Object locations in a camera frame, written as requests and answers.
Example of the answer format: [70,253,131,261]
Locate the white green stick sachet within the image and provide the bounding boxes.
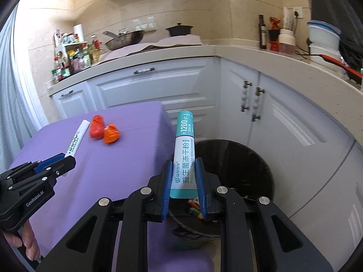
[60,119,91,176]

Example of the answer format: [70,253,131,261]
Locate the large red plastic bag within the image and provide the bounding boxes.
[89,115,105,139]

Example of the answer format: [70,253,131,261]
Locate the small orange plastic bag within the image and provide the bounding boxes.
[103,124,121,144]

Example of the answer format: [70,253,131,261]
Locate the teal white probiotic sachet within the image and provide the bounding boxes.
[170,111,198,199]

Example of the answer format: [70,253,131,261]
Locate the black trash bin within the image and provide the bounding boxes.
[169,139,275,240]

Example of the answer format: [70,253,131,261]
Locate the white lower kitchen cabinets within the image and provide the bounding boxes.
[49,56,362,271]

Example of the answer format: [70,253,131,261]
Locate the red black kitchen utensil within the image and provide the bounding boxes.
[319,54,362,84]

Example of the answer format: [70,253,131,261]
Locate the person left hand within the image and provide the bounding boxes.
[1,220,41,261]

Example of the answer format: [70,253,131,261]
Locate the white curtain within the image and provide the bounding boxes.
[1,7,42,172]

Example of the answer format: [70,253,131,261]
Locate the purple table cloth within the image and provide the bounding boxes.
[10,101,214,271]

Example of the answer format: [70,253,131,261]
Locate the white spice rack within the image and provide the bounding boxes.
[52,29,92,84]

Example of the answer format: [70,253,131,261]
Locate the yellow cooking oil bottle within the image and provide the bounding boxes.
[90,34,102,64]

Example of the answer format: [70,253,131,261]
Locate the paper towel roll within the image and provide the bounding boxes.
[73,24,84,42]

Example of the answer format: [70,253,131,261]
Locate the steel wok pan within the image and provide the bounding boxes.
[103,30,145,51]

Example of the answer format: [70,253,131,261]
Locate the black cast iron pot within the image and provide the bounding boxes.
[166,23,193,37]

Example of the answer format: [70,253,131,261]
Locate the cloth cover over stove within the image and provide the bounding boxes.
[98,34,202,64]

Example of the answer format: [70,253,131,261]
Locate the white jar red base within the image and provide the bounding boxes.
[278,29,296,54]

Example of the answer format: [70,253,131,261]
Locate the white stacked bowls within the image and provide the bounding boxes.
[307,20,341,62]

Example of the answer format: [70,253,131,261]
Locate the dark olive oil bottle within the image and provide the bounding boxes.
[258,14,267,50]

